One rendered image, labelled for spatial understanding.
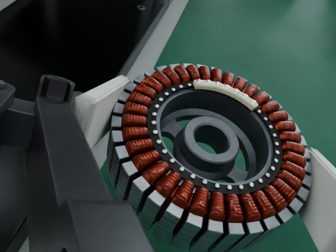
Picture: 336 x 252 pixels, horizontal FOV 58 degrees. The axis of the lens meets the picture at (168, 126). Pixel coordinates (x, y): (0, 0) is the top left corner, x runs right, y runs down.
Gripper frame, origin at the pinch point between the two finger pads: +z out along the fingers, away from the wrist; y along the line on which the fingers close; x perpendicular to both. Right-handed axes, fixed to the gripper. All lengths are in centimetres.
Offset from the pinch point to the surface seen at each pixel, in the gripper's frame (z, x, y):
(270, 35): 27.8, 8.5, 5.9
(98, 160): 4.3, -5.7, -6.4
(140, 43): 14.5, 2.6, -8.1
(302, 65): 24.0, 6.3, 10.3
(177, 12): 25.7, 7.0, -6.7
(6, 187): -1.3, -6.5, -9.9
